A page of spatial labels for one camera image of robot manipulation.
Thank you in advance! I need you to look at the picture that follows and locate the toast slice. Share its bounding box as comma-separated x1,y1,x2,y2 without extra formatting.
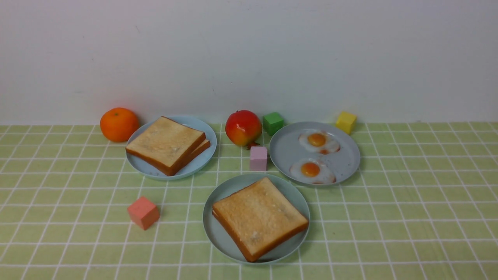
212,177,309,263
187,139,210,163
126,116,207,177

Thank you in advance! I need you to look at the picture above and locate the red yellow apple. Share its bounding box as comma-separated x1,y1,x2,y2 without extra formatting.
225,110,263,150

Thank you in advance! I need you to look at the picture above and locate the pink cube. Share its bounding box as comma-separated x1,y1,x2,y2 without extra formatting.
249,146,268,172

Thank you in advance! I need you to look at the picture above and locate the green cube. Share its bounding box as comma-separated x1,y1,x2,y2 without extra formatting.
263,112,285,136

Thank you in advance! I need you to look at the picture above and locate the grey egg plate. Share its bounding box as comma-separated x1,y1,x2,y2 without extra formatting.
269,122,361,187

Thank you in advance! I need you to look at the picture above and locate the near fried egg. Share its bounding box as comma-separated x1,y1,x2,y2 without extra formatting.
289,158,336,185

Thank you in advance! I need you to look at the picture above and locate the fried egg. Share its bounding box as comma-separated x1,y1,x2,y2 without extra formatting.
298,129,341,155
289,158,336,185

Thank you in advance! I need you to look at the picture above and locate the far fried egg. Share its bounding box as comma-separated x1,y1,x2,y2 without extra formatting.
298,129,341,155

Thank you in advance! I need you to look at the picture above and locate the yellow cube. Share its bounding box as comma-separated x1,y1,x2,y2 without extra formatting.
335,111,358,135

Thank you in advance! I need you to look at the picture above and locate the teal centre plate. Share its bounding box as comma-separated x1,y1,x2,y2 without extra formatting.
203,173,311,265

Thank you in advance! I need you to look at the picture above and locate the light blue bread plate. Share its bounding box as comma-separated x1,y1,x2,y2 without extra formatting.
126,115,217,181

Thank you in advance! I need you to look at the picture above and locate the salmon red cube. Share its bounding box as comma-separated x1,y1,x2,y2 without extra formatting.
127,196,160,230

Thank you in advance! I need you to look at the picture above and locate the orange fruit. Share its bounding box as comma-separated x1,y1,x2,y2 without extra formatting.
100,107,140,142

